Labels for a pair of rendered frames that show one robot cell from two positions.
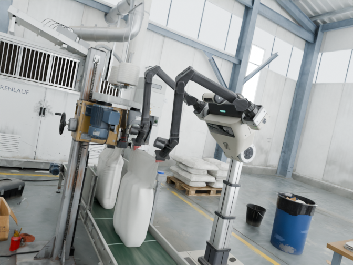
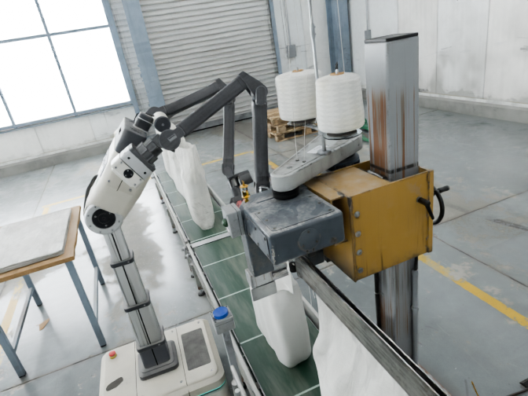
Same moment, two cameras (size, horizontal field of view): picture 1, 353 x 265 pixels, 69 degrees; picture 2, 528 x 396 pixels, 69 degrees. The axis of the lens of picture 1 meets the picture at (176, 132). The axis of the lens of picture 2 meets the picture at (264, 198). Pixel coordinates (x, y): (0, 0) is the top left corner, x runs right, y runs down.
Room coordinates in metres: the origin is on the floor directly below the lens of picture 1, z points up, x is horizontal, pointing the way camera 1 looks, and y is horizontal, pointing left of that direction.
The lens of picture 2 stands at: (3.41, 0.60, 1.84)
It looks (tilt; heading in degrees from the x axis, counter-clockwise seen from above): 23 degrees down; 194
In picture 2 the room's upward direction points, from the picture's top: 10 degrees counter-clockwise
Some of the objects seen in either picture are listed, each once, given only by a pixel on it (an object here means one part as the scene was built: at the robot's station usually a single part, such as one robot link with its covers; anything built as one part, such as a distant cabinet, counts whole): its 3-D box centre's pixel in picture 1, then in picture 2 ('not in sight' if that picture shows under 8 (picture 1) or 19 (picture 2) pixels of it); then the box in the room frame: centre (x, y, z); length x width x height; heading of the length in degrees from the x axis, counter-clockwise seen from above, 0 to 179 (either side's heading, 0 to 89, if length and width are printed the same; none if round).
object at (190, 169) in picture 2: not in sight; (194, 182); (0.49, -0.69, 0.74); 0.47 x 0.22 x 0.72; 30
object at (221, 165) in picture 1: (216, 163); not in sight; (5.49, -0.98, 0.56); 0.67 x 0.43 x 0.15; 32
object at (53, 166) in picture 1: (56, 168); not in sight; (3.46, 1.52, 0.35); 0.30 x 0.15 x 0.15; 32
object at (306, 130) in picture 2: not in sight; (298, 126); (-3.75, -0.25, 0.07); 1.20 x 0.82 x 0.14; 120
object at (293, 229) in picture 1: (291, 222); not in sight; (3.25, -1.68, 0.32); 0.51 x 0.48 x 0.65; 122
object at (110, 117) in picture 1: (111, 119); not in sight; (1.86, 0.49, 1.25); 0.10 x 0.08 x 0.12; 147
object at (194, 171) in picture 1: (191, 167); not in sight; (5.11, -0.43, 0.44); 0.66 x 0.42 x 0.14; 26
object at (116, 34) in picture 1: (114, 31); not in sight; (5.08, 1.59, 2.78); 1.85 x 0.55 x 1.37; 32
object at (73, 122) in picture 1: (72, 124); not in sight; (2.02, 0.82, 1.14); 0.11 x 0.06 x 0.11; 32
